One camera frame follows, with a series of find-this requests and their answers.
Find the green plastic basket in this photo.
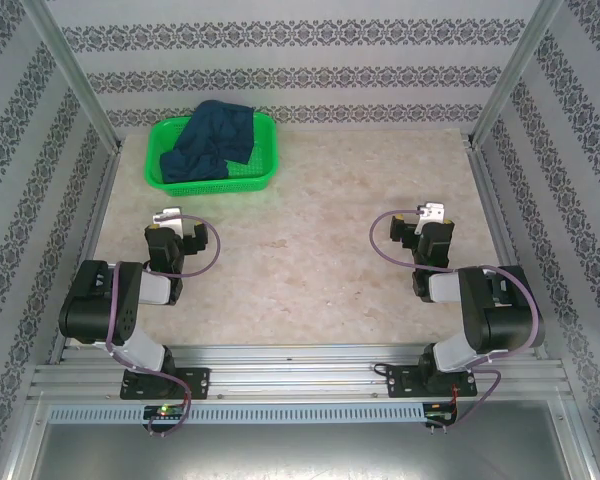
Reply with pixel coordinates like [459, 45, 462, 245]
[144, 112, 280, 197]

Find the dark blue t-shirt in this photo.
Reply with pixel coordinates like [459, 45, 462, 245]
[159, 99, 256, 185]

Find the grey metal sheet panel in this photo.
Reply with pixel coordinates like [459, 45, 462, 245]
[9, 399, 596, 480]

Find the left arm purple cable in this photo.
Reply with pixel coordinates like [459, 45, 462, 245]
[104, 214, 222, 439]

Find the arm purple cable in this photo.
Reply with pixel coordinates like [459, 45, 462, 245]
[369, 209, 544, 439]
[104, 214, 222, 439]

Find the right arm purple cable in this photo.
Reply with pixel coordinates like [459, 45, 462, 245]
[369, 209, 544, 439]

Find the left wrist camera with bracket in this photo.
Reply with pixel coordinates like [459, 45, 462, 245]
[152, 206, 185, 235]

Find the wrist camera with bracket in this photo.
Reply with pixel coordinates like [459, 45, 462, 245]
[152, 206, 185, 235]
[413, 201, 447, 235]

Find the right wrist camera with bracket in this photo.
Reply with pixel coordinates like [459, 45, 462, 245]
[413, 201, 447, 235]

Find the aluminium side rail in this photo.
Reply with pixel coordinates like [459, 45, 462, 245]
[49, 144, 124, 364]
[467, 142, 549, 359]

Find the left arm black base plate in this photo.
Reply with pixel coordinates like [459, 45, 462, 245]
[119, 367, 212, 401]

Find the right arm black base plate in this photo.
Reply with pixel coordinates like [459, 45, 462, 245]
[385, 363, 479, 399]

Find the aluminium mounting rail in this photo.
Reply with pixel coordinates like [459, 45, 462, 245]
[27, 343, 566, 401]

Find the slotted grey cable duct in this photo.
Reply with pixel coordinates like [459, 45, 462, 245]
[47, 403, 426, 425]

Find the aluminium frame post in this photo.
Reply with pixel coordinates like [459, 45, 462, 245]
[22, 0, 124, 151]
[472, 0, 566, 146]

